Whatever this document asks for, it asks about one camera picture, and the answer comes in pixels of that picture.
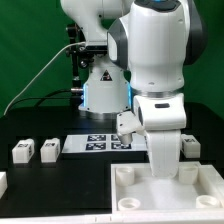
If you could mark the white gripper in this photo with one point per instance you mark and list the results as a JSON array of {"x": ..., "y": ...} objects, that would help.
[{"x": 162, "y": 120}]

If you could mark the white square table top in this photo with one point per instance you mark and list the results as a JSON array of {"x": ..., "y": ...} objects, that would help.
[{"x": 134, "y": 188}]

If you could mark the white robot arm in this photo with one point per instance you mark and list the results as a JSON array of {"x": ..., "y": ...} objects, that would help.
[{"x": 135, "y": 51}]

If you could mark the white tag sheet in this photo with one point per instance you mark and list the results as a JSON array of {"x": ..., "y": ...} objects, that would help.
[{"x": 95, "y": 143}]

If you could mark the white left obstacle block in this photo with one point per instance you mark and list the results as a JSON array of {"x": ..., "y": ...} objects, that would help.
[{"x": 3, "y": 183}]

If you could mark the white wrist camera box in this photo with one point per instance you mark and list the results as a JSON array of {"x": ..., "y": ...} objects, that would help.
[{"x": 126, "y": 124}]

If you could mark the white front rail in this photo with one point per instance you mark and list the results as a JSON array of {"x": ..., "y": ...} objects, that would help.
[{"x": 195, "y": 217}]

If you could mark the black camera stand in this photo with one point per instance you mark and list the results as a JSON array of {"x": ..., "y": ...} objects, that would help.
[{"x": 75, "y": 35}]

